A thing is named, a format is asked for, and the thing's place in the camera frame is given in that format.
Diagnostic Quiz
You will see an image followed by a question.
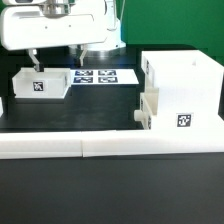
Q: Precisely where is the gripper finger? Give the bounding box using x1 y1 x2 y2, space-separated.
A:
27 49 44 72
77 44 87 67

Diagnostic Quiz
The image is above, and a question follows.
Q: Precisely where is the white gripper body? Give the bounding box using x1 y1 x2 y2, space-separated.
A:
0 4 107 50

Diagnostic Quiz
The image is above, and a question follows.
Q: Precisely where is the white drawer tray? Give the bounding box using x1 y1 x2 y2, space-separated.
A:
134 88 159 130
12 68 71 99

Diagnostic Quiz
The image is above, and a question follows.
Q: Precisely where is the white front drawer tray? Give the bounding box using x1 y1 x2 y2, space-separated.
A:
134 88 159 130

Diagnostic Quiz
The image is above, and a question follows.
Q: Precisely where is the white drawer cabinet box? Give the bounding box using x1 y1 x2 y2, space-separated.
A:
141 50 224 131

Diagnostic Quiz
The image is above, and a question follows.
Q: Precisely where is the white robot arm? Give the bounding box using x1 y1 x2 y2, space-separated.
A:
0 0 122 72

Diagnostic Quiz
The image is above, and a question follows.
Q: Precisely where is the white marker sheet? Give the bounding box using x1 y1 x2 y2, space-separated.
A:
71 69 139 85

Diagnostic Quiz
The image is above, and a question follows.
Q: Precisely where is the white L-shaped foam barrier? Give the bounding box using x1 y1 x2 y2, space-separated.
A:
0 129 224 160

